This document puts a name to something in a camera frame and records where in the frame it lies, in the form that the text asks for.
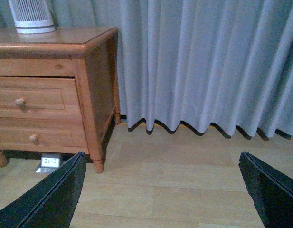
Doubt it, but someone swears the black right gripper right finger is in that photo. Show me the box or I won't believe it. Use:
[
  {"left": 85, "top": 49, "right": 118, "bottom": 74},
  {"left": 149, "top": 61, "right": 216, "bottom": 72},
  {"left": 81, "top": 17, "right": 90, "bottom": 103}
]
[{"left": 239, "top": 152, "right": 293, "bottom": 228}]

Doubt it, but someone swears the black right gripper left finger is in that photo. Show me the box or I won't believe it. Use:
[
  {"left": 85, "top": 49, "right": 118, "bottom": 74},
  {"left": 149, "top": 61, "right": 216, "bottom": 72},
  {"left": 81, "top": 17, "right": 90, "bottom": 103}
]
[{"left": 0, "top": 152, "right": 86, "bottom": 228}]

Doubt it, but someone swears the wooden drawer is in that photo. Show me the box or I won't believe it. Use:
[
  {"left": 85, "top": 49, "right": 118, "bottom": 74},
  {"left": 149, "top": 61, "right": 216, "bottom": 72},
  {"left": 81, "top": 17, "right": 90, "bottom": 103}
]
[
  {"left": 0, "top": 118, "right": 88, "bottom": 153},
  {"left": 0, "top": 76, "right": 82, "bottom": 122}
]

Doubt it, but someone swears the floor power socket box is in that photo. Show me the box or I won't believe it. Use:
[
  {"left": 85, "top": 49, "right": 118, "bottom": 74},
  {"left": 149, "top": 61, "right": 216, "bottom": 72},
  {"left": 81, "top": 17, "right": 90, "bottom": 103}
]
[{"left": 35, "top": 153, "right": 62, "bottom": 173}]

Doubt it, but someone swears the wooden nightstand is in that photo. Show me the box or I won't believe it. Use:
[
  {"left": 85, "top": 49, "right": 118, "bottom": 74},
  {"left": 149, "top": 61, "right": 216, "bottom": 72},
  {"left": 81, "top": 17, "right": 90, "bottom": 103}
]
[{"left": 0, "top": 27, "right": 120, "bottom": 173}]

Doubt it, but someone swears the grey curtain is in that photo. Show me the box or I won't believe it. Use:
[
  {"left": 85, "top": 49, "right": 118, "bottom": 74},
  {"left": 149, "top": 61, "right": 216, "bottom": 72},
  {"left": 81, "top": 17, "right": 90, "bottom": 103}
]
[{"left": 0, "top": 0, "right": 293, "bottom": 141}]

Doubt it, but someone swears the white cylindrical air purifier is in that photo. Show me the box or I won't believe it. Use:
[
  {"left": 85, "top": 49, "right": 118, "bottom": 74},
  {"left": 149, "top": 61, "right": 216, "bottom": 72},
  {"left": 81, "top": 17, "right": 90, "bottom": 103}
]
[{"left": 9, "top": 0, "right": 56, "bottom": 34}]

